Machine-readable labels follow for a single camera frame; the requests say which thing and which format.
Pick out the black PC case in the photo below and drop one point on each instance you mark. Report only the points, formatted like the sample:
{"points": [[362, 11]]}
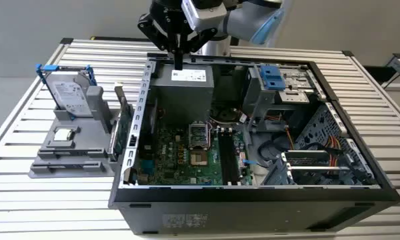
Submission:
{"points": [[220, 215]]}

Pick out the grey parts rack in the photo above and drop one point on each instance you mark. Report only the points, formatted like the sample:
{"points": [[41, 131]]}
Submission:
{"points": [[93, 140]]}

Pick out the green motherboard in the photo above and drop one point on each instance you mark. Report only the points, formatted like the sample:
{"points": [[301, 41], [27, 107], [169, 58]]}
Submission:
{"points": [[200, 172]]}

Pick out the blue drive bay latch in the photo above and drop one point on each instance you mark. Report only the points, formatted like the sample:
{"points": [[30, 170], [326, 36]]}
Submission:
{"points": [[270, 77]]}

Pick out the hard disk in blue carrier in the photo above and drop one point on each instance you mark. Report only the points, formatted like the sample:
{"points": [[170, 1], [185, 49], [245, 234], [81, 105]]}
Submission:
{"points": [[67, 97]]}

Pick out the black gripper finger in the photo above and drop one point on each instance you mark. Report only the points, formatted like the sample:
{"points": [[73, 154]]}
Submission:
{"points": [[200, 40], [155, 35]]}

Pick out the metal disk bay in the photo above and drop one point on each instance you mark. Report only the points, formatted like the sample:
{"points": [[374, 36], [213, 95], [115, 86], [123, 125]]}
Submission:
{"points": [[316, 168]]}

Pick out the blue port block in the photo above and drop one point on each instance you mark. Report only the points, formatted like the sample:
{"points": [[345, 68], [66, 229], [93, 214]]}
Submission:
{"points": [[146, 167]]}

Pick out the grey power supply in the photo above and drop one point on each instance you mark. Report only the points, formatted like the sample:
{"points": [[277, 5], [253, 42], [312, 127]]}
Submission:
{"points": [[182, 100]]}

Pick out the black chassis speaker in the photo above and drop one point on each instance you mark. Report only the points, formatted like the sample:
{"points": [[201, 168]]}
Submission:
{"points": [[224, 115]]}

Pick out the metal optical drive bay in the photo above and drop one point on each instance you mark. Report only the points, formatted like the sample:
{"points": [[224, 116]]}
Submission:
{"points": [[293, 97]]}

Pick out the silver CPU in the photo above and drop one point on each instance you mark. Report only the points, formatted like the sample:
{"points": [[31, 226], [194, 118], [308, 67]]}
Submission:
{"points": [[62, 135]]}

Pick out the black case fan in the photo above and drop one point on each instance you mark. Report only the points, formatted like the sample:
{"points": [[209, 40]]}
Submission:
{"points": [[149, 125]]}

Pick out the green graphics card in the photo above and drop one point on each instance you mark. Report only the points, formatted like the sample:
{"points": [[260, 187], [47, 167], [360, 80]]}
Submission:
{"points": [[121, 130]]}

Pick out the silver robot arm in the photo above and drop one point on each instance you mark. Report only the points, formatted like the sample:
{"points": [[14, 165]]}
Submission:
{"points": [[242, 22]]}

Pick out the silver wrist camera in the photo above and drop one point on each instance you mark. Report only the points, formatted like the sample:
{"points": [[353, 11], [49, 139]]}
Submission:
{"points": [[202, 15]]}

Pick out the black RAM slot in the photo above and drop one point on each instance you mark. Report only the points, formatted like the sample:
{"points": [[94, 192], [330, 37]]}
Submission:
{"points": [[224, 157], [228, 157], [236, 157], [232, 157]]}

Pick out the CPU socket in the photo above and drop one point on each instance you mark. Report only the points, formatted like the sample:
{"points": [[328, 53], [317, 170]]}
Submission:
{"points": [[198, 158]]}

